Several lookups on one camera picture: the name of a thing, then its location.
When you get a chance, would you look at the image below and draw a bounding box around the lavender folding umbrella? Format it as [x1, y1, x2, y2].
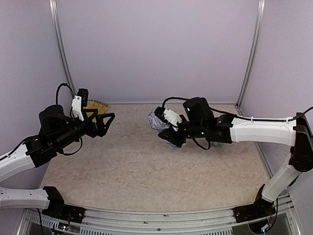
[146, 110, 187, 151]

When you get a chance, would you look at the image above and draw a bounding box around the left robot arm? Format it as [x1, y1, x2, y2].
[0, 89, 115, 212]

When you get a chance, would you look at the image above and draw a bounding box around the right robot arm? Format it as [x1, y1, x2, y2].
[155, 97, 313, 204]

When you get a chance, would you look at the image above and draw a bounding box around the yellow woven mat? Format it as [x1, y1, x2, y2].
[84, 100, 110, 114]

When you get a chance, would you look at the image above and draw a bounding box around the light blue mug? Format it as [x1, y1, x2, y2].
[211, 141, 224, 148]

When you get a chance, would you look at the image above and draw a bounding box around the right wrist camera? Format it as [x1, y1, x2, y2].
[155, 107, 182, 131]

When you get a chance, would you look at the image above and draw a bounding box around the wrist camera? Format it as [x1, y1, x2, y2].
[71, 88, 89, 121]
[155, 107, 182, 131]

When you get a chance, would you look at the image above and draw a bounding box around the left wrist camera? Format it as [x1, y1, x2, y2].
[71, 88, 89, 121]

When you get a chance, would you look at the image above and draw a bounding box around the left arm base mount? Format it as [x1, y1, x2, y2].
[42, 204, 86, 224]

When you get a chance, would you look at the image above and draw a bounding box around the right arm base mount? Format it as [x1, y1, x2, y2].
[233, 204, 276, 223]

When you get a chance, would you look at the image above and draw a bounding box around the left aluminium frame post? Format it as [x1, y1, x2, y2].
[49, 0, 76, 92]

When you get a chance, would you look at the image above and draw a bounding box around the aluminium frame post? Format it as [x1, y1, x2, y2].
[236, 0, 266, 109]
[49, 0, 76, 92]

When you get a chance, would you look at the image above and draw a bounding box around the front aluminium rail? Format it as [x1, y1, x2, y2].
[17, 195, 303, 235]

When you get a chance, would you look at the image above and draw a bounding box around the right aluminium frame post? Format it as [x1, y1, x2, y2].
[236, 0, 266, 109]

